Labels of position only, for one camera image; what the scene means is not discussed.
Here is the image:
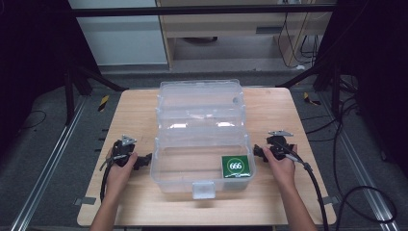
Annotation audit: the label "yellow black striped tape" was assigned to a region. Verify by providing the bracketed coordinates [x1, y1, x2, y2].
[97, 94, 111, 113]
[302, 91, 322, 107]

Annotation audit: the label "black metal stand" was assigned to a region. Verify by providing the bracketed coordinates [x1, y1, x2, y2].
[276, 56, 343, 120]
[63, 63, 130, 127]

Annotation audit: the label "green square box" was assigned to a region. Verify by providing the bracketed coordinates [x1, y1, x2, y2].
[221, 155, 252, 179]

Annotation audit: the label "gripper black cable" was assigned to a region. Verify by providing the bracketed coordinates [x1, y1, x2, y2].
[99, 153, 129, 204]
[276, 142, 330, 231]

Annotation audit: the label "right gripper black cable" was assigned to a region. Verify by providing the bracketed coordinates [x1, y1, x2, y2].
[276, 142, 330, 231]

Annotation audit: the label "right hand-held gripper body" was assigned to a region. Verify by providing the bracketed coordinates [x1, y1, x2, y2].
[266, 129, 296, 162]

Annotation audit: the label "thin black floor cable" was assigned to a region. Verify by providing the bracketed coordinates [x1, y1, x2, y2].
[18, 110, 48, 132]

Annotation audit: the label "black curtain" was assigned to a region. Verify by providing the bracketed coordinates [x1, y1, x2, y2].
[0, 0, 101, 155]
[316, 0, 408, 177]

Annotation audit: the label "clear plastic tiered storage box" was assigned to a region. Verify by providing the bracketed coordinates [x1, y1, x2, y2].
[149, 79, 257, 200]

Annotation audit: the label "person's left hand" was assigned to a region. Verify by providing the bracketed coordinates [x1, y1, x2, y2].
[105, 149, 140, 200]

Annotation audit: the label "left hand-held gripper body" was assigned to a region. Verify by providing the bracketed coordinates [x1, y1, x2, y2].
[110, 135, 139, 167]

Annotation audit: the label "person's right hand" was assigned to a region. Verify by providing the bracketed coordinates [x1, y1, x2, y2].
[262, 144, 298, 194]

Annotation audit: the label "black horizontal frame bar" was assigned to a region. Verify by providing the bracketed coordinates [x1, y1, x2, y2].
[70, 4, 338, 18]

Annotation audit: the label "grey metal table bracket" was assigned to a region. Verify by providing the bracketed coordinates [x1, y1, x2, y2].
[321, 194, 341, 206]
[73, 196, 97, 207]

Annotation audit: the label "light wooden desk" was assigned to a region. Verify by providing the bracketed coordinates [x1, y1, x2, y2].
[155, 0, 338, 69]

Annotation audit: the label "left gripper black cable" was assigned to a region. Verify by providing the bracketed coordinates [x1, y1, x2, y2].
[99, 153, 129, 204]

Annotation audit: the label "white cabinet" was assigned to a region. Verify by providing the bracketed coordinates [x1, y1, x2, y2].
[67, 0, 169, 67]

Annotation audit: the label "hanging black desk cables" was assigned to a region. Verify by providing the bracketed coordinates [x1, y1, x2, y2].
[276, 0, 323, 70]

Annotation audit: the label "black looped floor cable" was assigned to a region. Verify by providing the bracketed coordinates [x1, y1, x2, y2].
[301, 75, 398, 231]

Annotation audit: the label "aluminium floor rail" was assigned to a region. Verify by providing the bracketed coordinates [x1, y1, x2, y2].
[9, 95, 89, 231]
[319, 91, 402, 231]

